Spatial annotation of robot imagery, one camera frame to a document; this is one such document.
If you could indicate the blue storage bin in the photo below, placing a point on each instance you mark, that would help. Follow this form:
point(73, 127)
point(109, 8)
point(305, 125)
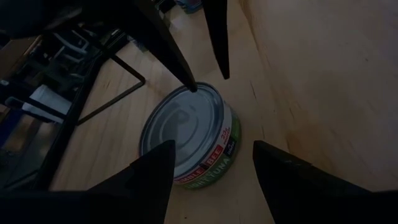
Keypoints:
point(189, 4)

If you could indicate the black aluminium table frame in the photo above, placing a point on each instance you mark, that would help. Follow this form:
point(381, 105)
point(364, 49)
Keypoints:
point(63, 133)

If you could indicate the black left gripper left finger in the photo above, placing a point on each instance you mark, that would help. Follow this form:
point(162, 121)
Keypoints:
point(140, 193)

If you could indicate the green white tuna can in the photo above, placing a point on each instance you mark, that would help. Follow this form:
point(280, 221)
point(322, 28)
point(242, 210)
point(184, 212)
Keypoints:
point(186, 124)

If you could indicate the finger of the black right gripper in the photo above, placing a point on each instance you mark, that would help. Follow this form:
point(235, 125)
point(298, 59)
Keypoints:
point(161, 40)
point(217, 37)

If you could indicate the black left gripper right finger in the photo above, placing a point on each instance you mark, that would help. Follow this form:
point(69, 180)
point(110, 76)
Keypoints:
point(295, 193)

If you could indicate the white plastic object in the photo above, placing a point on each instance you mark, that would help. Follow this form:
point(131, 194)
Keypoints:
point(53, 95)

